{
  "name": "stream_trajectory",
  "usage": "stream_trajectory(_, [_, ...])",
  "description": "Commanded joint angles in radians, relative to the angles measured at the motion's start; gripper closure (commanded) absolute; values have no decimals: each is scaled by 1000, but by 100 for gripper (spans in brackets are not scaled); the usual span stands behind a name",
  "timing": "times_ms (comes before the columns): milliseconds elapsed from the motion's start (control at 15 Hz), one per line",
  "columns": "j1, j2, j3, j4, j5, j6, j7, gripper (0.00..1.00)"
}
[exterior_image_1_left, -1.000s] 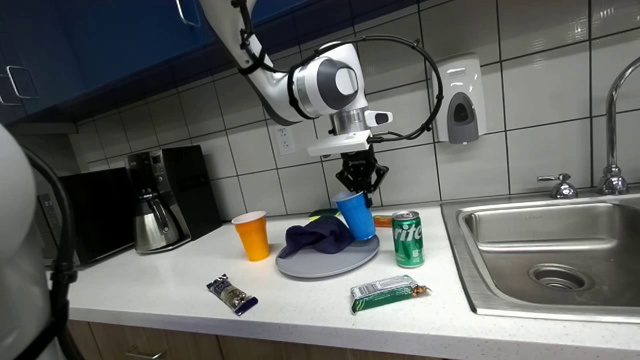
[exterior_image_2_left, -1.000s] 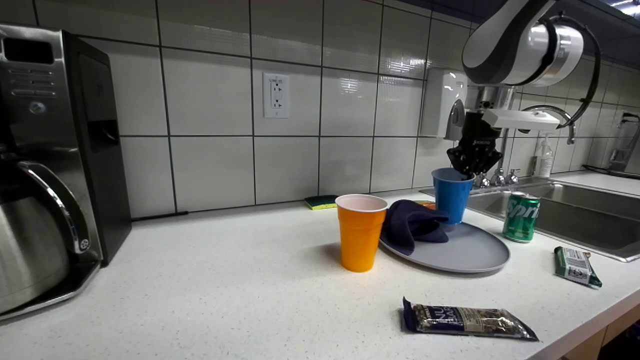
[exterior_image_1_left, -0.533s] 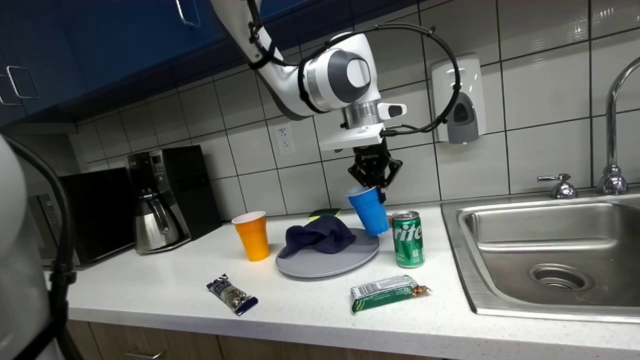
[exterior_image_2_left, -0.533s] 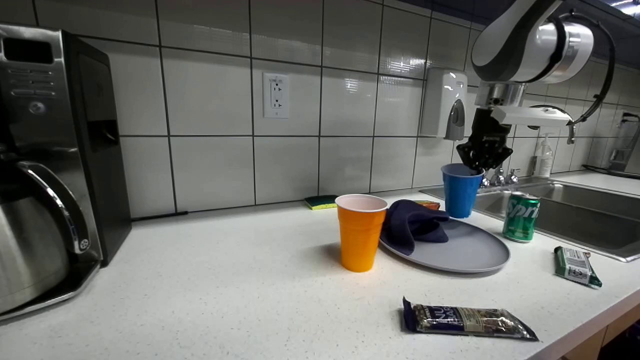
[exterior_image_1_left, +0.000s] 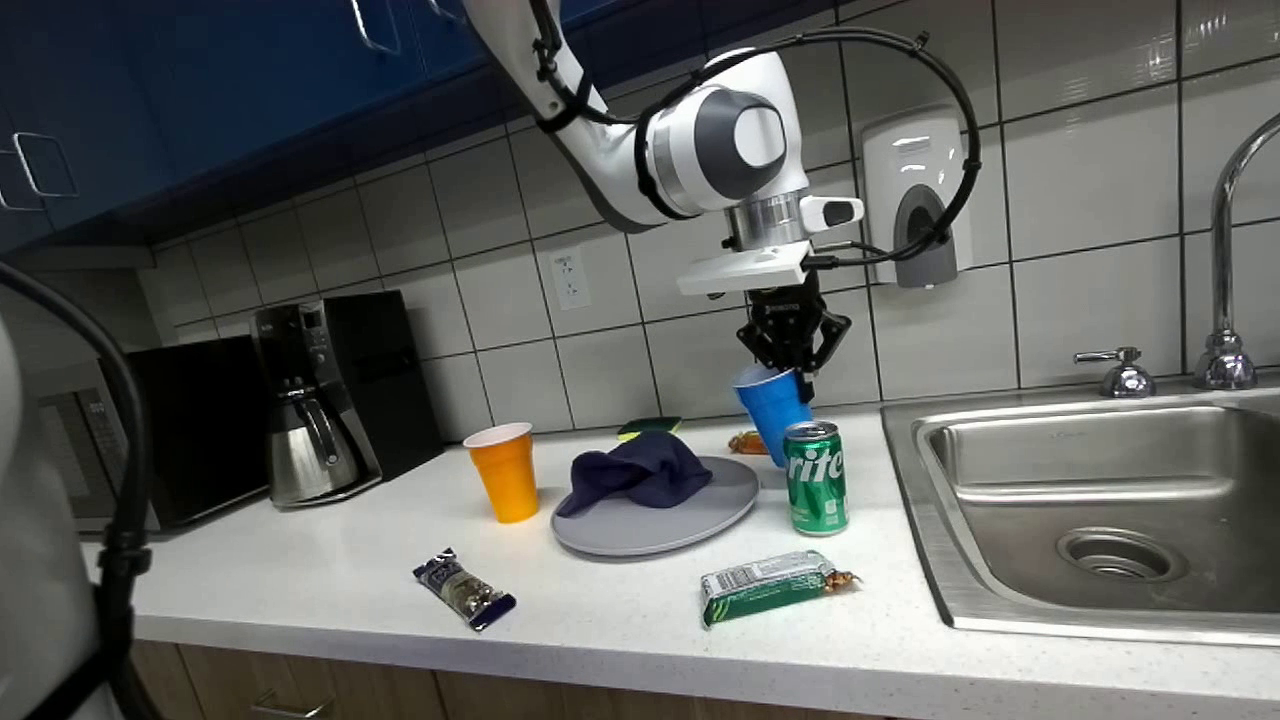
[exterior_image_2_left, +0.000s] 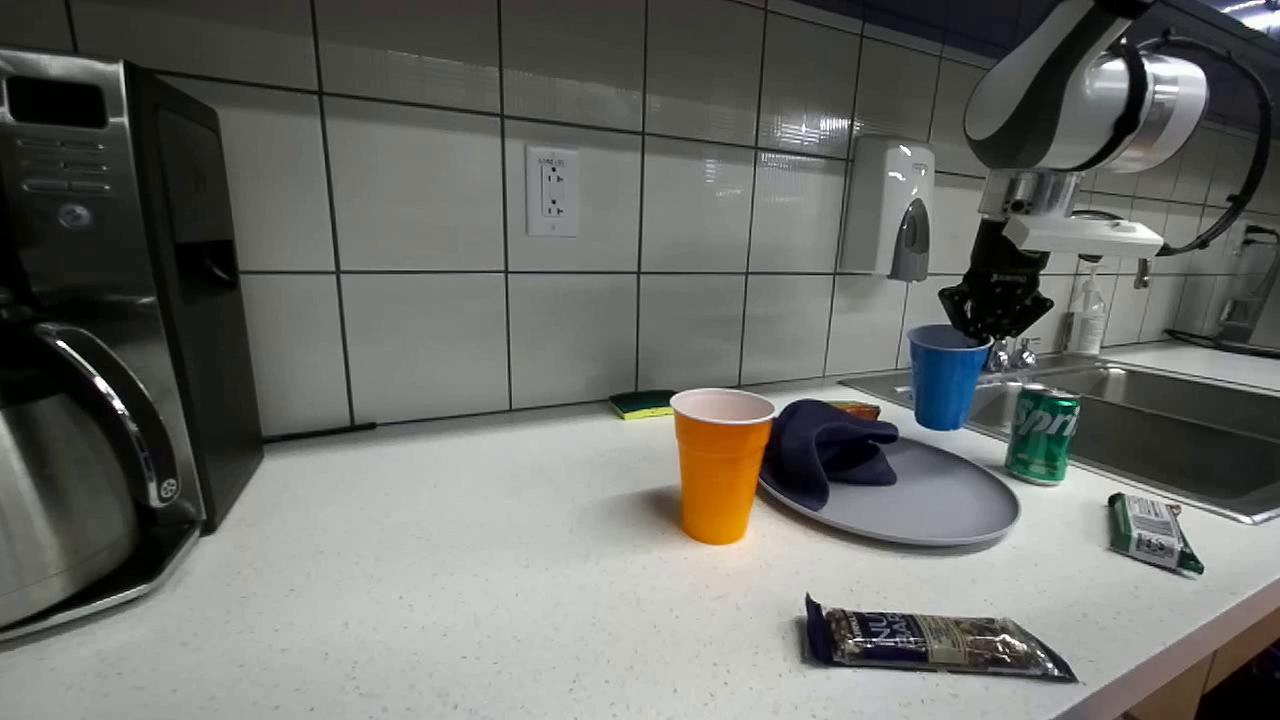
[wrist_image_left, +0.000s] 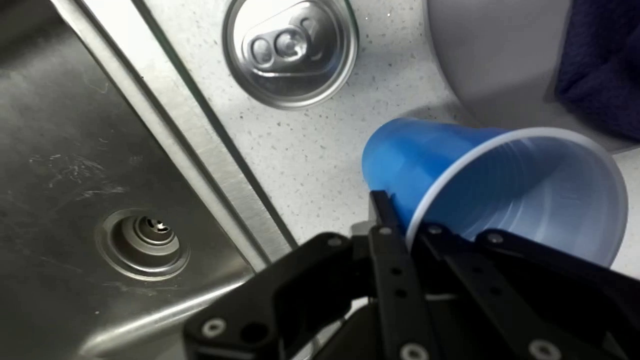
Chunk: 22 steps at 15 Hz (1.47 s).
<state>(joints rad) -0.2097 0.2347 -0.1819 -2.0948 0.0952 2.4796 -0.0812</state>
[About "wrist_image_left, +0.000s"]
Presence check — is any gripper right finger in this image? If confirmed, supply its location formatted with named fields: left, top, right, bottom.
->
left=411, top=223, right=640, bottom=360

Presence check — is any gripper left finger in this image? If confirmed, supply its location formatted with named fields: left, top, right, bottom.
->
left=183, top=190, right=441, bottom=360

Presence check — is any blue plastic cup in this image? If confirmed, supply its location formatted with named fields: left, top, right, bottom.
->
left=361, top=117, right=629, bottom=268

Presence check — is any white bowl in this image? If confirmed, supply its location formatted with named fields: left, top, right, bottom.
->
left=424, top=0, right=640, bottom=154

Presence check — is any dark blue cloth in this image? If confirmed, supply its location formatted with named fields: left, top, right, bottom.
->
left=554, top=0, right=640, bottom=143

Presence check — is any silver drink can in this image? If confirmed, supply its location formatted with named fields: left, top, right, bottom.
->
left=222, top=0, right=359, bottom=110

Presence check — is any stainless steel sink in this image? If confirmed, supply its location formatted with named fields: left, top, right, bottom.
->
left=0, top=0, right=301, bottom=360

